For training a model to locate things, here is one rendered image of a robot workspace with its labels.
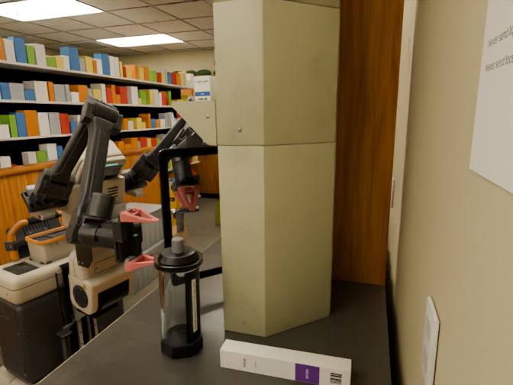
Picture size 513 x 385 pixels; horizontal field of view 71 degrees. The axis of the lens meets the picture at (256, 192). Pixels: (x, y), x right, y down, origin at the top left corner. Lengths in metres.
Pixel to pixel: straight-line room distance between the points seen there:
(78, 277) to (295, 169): 1.17
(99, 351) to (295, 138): 0.68
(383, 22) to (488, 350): 0.94
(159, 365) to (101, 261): 0.90
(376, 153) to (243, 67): 0.51
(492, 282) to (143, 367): 0.74
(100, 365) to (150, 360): 0.11
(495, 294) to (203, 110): 0.67
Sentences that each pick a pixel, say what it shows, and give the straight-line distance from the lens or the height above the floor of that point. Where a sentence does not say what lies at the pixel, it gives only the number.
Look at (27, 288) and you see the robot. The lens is 1.89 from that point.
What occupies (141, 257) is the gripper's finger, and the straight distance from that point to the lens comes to 0.91.
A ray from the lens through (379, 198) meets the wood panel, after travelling 1.16.
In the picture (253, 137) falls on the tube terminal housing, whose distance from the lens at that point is 0.80.
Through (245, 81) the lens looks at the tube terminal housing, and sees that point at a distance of 0.81.
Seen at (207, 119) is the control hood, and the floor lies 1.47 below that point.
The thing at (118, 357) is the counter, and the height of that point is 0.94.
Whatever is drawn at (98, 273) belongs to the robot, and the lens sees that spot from 1.74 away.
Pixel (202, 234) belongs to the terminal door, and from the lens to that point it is 1.09.
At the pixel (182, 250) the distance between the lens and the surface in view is 0.82.
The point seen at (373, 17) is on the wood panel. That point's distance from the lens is 1.16.
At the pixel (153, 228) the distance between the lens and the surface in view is 3.37.
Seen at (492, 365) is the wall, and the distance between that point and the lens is 0.35.
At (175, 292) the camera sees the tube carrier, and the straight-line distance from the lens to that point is 0.82.
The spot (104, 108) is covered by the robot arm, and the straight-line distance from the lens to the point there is 1.18.
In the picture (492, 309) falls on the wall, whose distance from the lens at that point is 0.35.
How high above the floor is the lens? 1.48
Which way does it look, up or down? 12 degrees down
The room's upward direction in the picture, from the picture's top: 1 degrees counter-clockwise
